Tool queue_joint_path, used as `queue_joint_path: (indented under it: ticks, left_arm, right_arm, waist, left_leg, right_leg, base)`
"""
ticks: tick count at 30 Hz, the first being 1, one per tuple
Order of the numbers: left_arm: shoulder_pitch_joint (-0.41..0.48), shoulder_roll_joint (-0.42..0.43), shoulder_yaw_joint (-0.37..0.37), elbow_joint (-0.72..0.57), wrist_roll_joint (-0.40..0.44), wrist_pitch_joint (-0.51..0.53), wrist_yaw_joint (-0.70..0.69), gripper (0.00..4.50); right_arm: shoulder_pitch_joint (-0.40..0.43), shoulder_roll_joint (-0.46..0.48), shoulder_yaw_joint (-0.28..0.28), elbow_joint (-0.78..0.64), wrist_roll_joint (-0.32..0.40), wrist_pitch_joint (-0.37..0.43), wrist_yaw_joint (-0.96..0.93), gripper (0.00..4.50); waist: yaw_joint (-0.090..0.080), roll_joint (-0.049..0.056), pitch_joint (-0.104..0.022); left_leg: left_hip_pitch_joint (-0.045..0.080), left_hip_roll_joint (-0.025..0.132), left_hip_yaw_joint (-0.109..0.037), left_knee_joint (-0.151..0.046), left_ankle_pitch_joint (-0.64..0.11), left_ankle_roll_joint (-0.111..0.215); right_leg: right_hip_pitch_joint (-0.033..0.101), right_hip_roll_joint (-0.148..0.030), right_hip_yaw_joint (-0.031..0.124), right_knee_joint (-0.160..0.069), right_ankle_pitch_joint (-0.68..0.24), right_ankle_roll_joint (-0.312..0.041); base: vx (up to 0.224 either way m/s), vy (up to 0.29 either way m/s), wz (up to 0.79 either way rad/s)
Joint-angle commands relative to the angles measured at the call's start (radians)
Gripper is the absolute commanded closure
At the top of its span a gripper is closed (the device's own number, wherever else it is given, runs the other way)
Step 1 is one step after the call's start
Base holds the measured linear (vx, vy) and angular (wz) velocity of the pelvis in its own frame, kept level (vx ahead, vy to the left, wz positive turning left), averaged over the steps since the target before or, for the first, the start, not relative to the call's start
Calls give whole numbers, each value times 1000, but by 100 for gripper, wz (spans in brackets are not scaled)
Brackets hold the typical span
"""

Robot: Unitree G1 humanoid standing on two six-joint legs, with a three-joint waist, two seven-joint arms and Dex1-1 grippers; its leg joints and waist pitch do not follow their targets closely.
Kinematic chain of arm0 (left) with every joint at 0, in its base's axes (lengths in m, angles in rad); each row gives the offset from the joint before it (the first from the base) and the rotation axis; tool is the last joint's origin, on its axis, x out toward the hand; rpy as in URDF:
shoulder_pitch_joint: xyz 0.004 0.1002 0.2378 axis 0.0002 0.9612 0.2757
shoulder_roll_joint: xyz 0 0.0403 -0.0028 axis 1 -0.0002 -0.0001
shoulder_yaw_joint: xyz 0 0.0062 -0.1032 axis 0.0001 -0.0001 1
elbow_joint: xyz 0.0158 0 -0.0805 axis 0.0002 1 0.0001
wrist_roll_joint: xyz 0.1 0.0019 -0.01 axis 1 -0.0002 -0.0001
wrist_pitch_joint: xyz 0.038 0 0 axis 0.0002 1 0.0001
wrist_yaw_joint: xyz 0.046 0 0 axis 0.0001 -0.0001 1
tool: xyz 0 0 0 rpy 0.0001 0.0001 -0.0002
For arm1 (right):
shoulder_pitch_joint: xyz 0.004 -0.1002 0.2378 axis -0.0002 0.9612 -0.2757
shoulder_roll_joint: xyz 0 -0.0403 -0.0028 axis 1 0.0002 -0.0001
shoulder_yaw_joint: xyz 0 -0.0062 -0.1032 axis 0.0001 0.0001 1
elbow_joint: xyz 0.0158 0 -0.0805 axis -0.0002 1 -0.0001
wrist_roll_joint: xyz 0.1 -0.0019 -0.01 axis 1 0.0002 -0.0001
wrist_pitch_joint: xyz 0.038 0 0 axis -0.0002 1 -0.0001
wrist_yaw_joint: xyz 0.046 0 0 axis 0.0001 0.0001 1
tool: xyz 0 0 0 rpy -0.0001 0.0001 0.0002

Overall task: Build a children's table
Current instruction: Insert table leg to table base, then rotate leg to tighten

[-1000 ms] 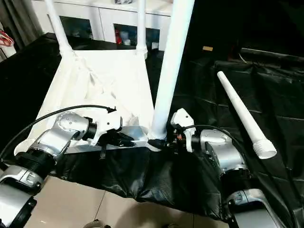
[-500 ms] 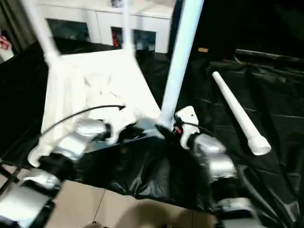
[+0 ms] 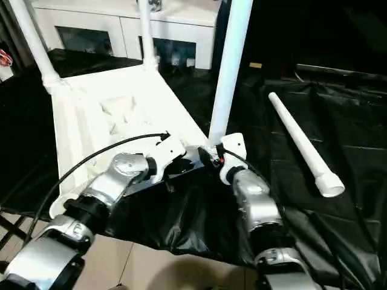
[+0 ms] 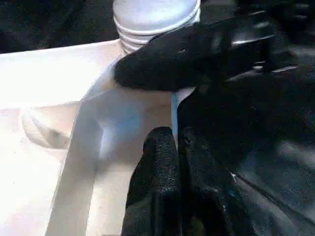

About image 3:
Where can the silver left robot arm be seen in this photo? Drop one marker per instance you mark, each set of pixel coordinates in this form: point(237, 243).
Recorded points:
point(99, 193)

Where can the red clothes hangers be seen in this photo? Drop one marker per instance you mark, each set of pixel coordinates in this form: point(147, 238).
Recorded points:
point(5, 58)

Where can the white plastic table leg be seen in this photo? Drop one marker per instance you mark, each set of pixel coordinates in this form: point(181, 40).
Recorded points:
point(231, 69)
point(302, 142)
point(148, 36)
point(34, 42)

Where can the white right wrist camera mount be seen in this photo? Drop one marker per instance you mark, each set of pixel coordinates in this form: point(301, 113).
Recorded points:
point(234, 151)

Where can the white jar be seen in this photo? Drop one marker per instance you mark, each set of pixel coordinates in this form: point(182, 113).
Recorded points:
point(176, 59)
point(190, 62)

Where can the white glass door cabinet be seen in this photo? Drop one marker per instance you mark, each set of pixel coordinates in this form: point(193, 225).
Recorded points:
point(121, 27)

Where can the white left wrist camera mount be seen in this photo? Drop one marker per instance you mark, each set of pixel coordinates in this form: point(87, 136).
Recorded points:
point(167, 151)

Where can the grey curtain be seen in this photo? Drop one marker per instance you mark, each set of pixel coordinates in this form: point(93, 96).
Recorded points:
point(15, 36)

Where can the yellow label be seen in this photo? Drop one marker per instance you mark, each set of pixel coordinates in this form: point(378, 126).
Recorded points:
point(255, 65)

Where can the dark patterned object on cabinet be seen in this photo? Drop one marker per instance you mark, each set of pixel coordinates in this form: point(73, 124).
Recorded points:
point(155, 5)

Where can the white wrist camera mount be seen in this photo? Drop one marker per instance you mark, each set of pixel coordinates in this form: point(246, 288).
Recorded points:
point(167, 151)
point(234, 151)

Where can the white plastic table top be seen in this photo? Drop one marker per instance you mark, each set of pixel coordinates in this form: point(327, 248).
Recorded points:
point(90, 127)

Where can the black work surface mat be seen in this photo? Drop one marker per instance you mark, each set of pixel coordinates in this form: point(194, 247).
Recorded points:
point(347, 136)

